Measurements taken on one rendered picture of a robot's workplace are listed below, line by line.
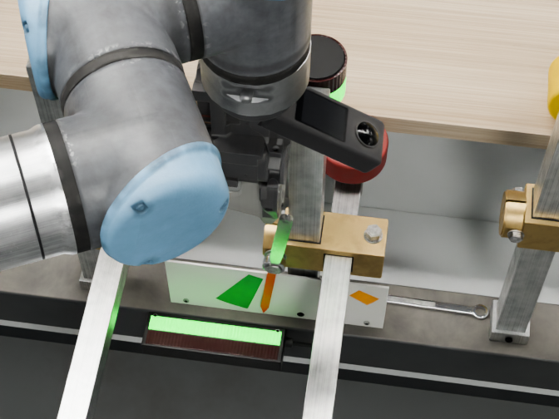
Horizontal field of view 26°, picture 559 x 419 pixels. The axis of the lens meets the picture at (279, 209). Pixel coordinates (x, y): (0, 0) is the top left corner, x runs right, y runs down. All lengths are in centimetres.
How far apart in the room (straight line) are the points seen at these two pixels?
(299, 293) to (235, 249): 22
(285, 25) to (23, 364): 145
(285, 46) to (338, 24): 56
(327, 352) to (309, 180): 18
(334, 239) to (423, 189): 30
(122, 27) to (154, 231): 15
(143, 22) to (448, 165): 78
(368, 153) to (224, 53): 19
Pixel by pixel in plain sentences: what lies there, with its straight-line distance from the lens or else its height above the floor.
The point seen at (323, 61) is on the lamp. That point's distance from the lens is 117.
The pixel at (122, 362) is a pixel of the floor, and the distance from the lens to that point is 224.
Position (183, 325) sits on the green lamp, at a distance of 147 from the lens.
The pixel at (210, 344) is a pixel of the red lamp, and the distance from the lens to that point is 146.
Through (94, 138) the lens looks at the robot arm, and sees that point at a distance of 78.
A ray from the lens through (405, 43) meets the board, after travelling 146.
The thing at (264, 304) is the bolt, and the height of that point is 73.
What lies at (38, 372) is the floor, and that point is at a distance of 226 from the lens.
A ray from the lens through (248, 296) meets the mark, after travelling 144.
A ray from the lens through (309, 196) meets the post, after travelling 125.
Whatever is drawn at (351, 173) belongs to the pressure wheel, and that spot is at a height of 90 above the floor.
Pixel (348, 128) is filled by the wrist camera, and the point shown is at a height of 116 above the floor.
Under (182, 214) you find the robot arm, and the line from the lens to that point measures 78.
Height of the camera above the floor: 201
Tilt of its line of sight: 57 degrees down
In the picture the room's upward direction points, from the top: straight up
